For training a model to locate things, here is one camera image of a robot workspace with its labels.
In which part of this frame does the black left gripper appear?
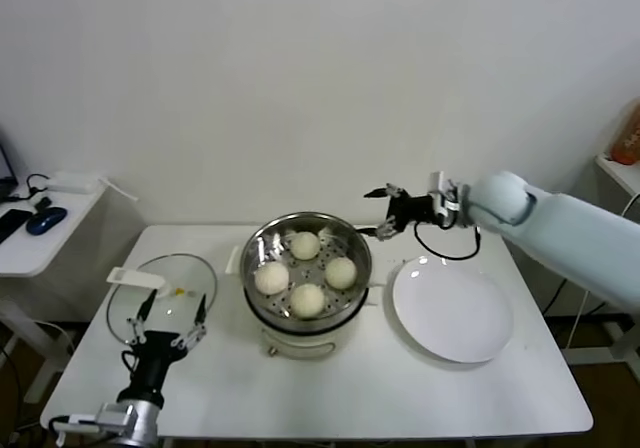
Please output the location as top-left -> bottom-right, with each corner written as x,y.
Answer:
125,289 -> 209,394

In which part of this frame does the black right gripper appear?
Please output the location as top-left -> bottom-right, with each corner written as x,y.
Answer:
355,182 -> 446,242

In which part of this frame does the white steamed baozi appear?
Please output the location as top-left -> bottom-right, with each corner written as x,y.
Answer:
288,283 -> 326,319
289,231 -> 321,261
253,261 -> 290,296
324,256 -> 359,291

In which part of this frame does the stainless steel steamer basket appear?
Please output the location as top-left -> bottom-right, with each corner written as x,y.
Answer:
225,211 -> 387,322

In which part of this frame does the white round plate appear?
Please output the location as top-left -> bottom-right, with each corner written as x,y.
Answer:
391,254 -> 515,364

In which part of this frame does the white electric pot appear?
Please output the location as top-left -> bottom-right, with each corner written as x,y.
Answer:
243,285 -> 384,360

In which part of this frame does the blue computer mouse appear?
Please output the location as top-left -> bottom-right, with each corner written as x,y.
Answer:
25,206 -> 68,236

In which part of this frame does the orange bottle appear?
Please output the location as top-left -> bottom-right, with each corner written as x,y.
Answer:
609,98 -> 640,165

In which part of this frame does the glass lid white handle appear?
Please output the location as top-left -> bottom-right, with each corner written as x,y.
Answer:
105,253 -> 219,347

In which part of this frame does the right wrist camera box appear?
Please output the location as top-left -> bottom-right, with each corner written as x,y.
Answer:
430,170 -> 464,219

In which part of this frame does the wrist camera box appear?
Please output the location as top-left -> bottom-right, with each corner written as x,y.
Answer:
430,170 -> 464,219
48,402 -> 136,437

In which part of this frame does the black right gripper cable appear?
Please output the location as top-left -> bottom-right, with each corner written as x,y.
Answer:
413,220 -> 482,261

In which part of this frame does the white floor cable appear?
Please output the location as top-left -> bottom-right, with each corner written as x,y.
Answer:
32,317 -> 76,359

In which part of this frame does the white power strip cable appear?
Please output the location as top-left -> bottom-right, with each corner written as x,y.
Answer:
97,175 -> 140,203

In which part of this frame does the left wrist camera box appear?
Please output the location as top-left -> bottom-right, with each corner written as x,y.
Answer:
48,402 -> 136,437

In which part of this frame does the black power cable with adapter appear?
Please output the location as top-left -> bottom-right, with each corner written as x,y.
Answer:
542,277 -> 569,317

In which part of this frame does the black desk cable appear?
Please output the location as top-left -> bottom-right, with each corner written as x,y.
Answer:
9,173 -> 51,202

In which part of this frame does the white hanging cable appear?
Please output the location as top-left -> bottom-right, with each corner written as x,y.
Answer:
567,192 -> 640,352

